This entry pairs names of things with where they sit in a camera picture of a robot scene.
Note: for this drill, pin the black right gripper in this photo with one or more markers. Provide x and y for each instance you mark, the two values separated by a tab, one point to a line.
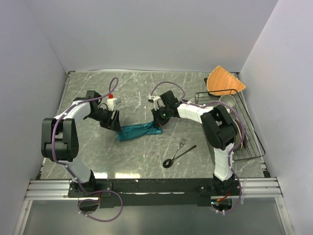
158	122

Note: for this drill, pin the teal satin napkin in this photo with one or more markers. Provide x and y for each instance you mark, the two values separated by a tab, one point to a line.
131	132

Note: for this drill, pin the orange woven fan basket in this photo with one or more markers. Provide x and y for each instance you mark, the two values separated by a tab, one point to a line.
221	82

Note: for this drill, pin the aluminium rail frame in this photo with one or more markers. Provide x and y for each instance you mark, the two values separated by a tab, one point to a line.
57	190

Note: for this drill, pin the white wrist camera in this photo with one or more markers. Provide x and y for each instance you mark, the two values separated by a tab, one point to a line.
154	100
113	102

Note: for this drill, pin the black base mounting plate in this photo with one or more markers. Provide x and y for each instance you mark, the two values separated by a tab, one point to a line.
155	192

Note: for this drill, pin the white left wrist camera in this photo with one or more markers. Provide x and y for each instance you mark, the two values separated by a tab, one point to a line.
113	102

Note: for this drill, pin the black wire dish rack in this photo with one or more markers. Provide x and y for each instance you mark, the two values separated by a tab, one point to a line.
253	148

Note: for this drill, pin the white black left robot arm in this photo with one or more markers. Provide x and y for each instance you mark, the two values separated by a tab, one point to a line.
60	139

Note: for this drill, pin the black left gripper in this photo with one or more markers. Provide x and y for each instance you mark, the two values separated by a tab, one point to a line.
116	125

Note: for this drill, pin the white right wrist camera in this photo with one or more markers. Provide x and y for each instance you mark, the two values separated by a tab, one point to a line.
154	100

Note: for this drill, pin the silver fork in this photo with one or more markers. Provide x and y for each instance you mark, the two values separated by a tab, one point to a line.
181	144

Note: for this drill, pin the black spoon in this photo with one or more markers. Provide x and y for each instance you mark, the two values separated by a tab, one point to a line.
169	162

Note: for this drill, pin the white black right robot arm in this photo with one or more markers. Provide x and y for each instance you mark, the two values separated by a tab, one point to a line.
218	126

